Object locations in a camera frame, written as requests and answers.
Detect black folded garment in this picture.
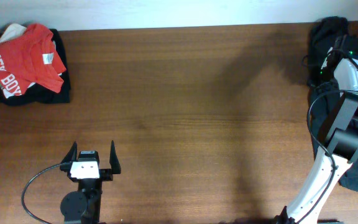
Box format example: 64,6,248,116
0,29,70,106

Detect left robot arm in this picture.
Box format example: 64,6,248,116
60,142,121,224

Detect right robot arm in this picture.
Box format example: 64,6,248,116
273,35,358,223

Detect red printed t-shirt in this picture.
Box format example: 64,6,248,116
0,23,67,98

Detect dark green t-shirt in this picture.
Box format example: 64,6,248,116
308,82,358,192

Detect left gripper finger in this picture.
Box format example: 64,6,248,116
62,141,77,163
109,141,121,174

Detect black garment pile right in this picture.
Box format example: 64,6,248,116
305,17,358,87

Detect white folded garment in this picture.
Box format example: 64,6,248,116
0,24,27,43

